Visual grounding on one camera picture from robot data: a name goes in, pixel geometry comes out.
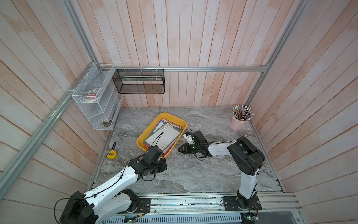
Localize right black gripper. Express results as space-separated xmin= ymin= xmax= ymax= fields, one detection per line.
xmin=177 ymin=143 xmax=201 ymax=154

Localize yellow plastic storage tray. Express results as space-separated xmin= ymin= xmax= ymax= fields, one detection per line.
xmin=137 ymin=113 xmax=187 ymax=158

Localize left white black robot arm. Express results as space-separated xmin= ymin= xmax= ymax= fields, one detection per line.
xmin=55 ymin=146 xmax=167 ymax=224

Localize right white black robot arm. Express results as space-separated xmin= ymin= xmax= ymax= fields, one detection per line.
xmin=178 ymin=131 xmax=265 ymax=211

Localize stack of coloured stationery paper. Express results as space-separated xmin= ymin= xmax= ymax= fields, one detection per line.
xmin=142 ymin=118 xmax=185 ymax=156

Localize pink pencil cup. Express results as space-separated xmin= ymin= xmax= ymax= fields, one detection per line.
xmin=230 ymin=116 xmax=246 ymax=131

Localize yellow tape measure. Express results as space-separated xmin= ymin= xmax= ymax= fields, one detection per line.
xmin=106 ymin=142 xmax=117 ymax=160

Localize bundle of pencils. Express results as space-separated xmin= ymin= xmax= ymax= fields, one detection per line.
xmin=233 ymin=105 xmax=255 ymax=121

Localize tape roll on shelf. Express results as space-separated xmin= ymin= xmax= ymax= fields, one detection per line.
xmin=83 ymin=89 xmax=101 ymax=102

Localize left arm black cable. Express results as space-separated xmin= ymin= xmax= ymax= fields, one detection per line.
xmin=53 ymin=131 xmax=166 ymax=224

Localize white wire wall shelf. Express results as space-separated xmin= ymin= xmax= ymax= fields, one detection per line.
xmin=72 ymin=63 xmax=123 ymax=131

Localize black mesh wall basket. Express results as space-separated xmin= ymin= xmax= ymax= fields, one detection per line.
xmin=112 ymin=68 xmax=166 ymax=94

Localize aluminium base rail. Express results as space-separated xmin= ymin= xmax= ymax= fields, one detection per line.
xmin=71 ymin=193 xmax=303 ymax=217

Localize horizontal aluminium frame bar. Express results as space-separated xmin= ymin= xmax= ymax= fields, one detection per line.
xmin=99 ymin=64 xmax=268 ymax=72

